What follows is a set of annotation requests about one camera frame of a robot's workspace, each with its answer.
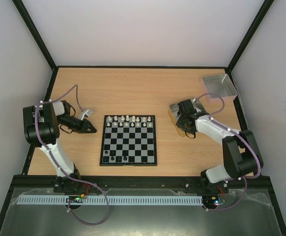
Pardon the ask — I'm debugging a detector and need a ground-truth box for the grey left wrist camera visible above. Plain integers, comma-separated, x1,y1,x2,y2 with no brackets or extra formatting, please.
78,109,93,120

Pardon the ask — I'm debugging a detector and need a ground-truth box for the white slotted cable duct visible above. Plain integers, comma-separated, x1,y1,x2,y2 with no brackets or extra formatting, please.
16,195,202,206

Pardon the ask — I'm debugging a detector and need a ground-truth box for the pink metal tin lid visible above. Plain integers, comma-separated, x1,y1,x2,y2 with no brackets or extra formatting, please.
201,74,238,100

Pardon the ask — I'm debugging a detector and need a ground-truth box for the gold metal tin with pieces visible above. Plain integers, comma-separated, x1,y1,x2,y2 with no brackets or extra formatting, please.
168,97,208,139

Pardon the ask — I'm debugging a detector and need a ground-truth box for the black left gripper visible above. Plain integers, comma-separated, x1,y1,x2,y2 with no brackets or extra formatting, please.
57,115,96,134

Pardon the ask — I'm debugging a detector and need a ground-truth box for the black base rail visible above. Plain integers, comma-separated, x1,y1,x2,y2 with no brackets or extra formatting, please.
10,174,271,195

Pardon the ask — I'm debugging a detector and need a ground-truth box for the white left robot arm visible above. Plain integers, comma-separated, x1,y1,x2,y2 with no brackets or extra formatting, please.
23,100,97,182

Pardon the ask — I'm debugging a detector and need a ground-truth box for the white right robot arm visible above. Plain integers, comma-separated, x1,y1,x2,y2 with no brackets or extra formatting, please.
170,98,263,193

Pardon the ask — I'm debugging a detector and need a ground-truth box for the black and grey chessboard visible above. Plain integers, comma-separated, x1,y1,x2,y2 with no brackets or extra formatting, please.
100,115,157,166

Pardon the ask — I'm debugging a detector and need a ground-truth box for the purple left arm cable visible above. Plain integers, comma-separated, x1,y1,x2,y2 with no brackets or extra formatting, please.
34,84,110,225

